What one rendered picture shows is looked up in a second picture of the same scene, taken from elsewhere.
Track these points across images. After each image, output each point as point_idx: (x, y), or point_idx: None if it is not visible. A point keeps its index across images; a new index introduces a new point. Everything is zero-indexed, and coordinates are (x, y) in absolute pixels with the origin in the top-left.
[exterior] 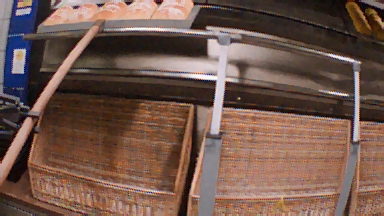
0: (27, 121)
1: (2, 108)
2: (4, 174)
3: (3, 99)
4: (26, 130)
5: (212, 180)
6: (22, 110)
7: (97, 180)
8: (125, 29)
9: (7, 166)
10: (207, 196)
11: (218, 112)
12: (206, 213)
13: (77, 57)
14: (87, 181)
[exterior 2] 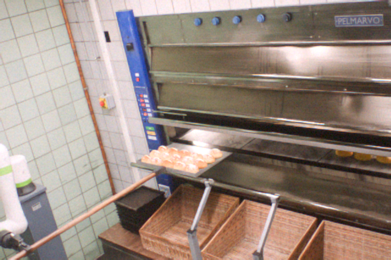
0: (19, 253)
1: (14, 242)
2: None
3: (13, 238)
4: (11, 259)
5: (193, 250)
6: (22, 245)
7: (169, 240)
8: (174, 173)
9: None
10: (194, 257)
11: (195, 220)
12: None
13: (117, 198)
14: (165, 240)
